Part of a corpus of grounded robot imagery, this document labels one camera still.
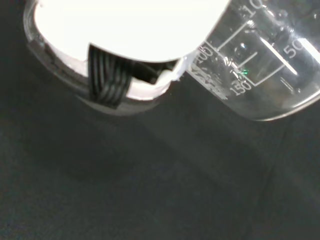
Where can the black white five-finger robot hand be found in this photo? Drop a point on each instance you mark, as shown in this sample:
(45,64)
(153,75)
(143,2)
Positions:
(120,27)

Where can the black bench cloth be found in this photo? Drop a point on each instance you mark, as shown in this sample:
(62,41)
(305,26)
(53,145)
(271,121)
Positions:
(150,187)

